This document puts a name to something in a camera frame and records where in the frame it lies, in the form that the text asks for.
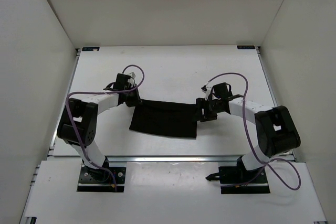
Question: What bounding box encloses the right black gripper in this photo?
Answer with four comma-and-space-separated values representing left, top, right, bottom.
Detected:
192, 98, 222, 122

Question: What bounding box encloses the black skirt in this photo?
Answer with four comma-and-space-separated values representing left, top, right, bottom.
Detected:
129, 99, 197, 139

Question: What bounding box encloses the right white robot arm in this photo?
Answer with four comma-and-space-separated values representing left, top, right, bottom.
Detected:
195, 82, 301, 182

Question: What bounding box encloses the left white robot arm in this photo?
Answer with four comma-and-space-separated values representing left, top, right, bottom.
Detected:
57, 72, 142, 181

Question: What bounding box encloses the left blue label sticker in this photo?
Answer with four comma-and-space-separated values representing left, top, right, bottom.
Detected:
81, 47, 100, 51

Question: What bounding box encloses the blue label sticker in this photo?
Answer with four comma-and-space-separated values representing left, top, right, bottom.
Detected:
237, 45, 255, 50
81, 47, 100, 51

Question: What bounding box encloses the right blue label sticker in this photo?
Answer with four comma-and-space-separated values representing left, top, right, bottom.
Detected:
237, 45, 255, 50

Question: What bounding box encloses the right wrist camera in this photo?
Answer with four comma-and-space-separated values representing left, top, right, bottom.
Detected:
201, 84, 213, 101

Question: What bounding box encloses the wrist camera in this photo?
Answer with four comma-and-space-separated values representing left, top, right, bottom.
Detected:
128, 72, 136, 79
201, 84, 213, 101

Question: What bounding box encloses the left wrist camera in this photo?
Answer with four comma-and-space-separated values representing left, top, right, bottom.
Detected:
128, 72, 136, 79

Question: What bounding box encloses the aluminium rail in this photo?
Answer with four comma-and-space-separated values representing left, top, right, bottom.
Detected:
108, 155, 239, 163

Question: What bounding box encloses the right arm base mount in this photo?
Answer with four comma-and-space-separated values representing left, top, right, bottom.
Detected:
205, 162, 270, 195

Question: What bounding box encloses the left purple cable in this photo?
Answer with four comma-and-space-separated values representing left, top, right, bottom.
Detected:
65, 64, 145, 190

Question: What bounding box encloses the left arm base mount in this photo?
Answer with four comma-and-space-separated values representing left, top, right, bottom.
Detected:
77, 165, 127, 193

